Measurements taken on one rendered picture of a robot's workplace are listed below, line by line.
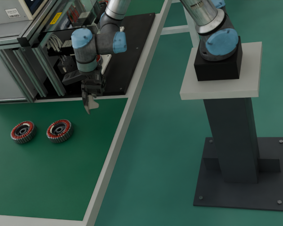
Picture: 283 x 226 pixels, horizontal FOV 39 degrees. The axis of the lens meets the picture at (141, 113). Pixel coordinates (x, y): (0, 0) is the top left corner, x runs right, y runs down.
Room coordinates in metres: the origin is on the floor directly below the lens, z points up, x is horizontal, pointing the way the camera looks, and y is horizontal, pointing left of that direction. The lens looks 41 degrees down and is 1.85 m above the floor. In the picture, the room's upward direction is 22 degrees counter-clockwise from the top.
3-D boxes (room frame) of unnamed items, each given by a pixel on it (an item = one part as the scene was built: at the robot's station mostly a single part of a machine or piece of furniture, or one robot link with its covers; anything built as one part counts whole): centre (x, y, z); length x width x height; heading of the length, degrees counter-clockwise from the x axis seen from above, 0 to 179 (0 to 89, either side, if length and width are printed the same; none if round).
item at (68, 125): (1.34, 0.35, 0.77); 0.11 x 0.11 x 0.04
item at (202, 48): (1.36, -0.40, 0.89); 0.15 x 0.15 x 0.10
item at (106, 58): (1.71, 0.13, 0.78); 0.15 x 0.15 x 0.01; 61
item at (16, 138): (1.43, 0.51, 0.77); 0.11 x 0.11 x 0.04
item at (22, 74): (1.94, 0.30, 0.92); 0.66 x 0.01 x 0.30; 151
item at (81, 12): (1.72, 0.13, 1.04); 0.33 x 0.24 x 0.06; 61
